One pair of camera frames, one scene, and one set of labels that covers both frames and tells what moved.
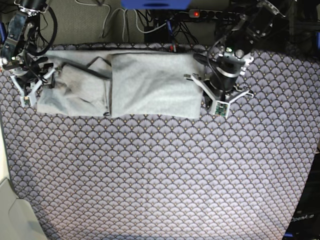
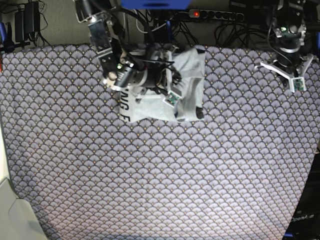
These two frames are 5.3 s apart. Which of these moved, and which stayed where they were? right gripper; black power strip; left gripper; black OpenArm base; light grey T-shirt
Moved: light grey T-shirt; left gripper; right gripper
Stayed: black power strip; black OpenArm base
